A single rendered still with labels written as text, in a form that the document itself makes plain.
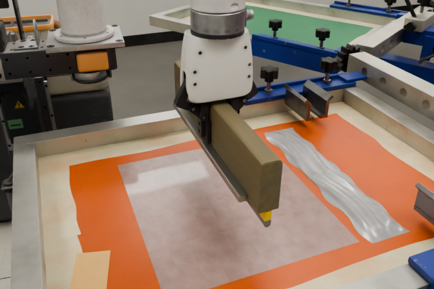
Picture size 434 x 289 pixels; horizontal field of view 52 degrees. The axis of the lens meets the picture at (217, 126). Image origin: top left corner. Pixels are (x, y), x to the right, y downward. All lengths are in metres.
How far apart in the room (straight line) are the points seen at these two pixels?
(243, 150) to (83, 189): 0.36
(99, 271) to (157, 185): 0.21
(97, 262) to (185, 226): 0.14
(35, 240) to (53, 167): 0.24
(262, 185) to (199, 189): 0.26
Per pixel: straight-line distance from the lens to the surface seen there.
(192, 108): 0.64
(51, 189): 0.84
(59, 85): 1.60
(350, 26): 1.79
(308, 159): 0.87
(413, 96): 1.06
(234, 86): 0.64
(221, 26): 0.59
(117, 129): 0.93
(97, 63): 0.99
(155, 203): 0.76
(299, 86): 1.09
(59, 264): 0.69
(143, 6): 4.58
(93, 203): 0.78
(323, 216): 0.75
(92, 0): 0.97
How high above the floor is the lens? 1.42
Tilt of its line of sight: 28 degrees down
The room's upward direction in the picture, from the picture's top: straight up
